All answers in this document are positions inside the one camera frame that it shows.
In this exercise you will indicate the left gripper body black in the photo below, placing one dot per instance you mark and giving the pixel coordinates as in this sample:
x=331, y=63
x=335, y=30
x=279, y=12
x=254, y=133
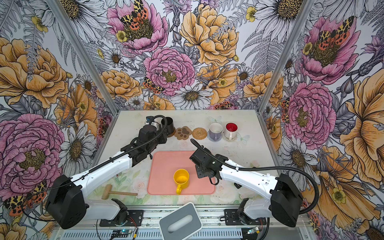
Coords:
x=160, y=137

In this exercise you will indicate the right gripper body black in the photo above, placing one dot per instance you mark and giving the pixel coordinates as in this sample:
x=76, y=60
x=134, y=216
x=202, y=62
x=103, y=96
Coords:
x=200, y=171

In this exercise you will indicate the black mug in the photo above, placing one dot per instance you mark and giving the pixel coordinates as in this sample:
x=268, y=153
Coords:
x=170, y=128

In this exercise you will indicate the dark brown round wooden coaster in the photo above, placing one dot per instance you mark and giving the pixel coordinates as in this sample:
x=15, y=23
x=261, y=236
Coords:
x=171, y=134

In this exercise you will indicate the light blue woven coaster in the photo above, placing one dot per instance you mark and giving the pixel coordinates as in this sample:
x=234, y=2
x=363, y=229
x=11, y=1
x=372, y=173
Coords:
x=214, y=137

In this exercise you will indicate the multicolour woven round coaster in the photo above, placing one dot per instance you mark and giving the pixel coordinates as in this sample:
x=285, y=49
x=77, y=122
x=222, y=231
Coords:
x=237, y=138

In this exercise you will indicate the lavender mug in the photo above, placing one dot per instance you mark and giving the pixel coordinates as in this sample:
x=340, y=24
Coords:
x=216, y=128

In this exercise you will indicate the red inside white mug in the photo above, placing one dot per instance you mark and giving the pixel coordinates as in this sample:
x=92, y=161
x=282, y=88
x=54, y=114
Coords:
x=230, y=132

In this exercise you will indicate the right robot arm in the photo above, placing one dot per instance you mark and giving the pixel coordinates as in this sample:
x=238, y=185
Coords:
x=280, y=200

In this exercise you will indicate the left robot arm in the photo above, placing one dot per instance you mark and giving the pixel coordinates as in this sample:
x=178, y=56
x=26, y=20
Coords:
x=67, y=200

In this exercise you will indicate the paw shaped wooden coaster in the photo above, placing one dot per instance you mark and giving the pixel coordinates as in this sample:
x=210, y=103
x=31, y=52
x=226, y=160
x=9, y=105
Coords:
x=183, y=133

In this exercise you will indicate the woven rattan round coaster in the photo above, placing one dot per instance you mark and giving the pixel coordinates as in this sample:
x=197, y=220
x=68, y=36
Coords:
x=199, y=133

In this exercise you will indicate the pink rectangular tray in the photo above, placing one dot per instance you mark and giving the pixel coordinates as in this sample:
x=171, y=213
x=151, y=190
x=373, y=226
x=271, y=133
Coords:
x=165, y=164

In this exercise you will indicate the yellow mug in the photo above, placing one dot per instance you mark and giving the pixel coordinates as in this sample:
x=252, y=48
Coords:
x=181, y=179

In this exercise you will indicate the black handheld device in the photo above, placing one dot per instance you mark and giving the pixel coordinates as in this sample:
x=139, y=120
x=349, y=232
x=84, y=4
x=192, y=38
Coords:
x=237, y=185

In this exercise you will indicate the white grey box device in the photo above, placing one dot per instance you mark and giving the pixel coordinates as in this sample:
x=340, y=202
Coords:
x=181, y=224

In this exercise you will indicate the right small circuit board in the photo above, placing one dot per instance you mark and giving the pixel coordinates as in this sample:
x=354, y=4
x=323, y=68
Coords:
x=254, y=230

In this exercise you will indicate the wooden mallet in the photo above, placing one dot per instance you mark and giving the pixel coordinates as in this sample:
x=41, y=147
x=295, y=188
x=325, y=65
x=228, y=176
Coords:
x=108, y=191

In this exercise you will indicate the small green circuit board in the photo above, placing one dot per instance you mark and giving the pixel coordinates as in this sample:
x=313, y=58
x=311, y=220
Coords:
x=120, y=234

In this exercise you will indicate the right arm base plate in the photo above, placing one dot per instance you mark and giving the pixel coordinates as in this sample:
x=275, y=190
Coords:
x=233, y=217

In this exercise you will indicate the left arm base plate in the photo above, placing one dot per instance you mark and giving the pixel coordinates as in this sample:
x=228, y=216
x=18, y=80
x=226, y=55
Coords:
x=128, y=218

